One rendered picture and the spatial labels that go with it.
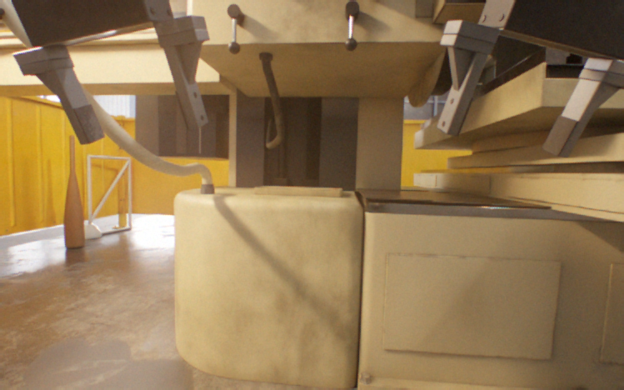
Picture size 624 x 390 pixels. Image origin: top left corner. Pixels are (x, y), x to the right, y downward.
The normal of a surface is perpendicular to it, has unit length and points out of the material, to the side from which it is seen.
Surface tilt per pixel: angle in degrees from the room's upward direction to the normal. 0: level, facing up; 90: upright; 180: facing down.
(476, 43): 113
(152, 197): 90
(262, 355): 90
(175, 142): 90
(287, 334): 90
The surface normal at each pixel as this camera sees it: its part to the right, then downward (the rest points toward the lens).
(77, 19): -0.10, 0.46
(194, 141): -0.10, 0.07
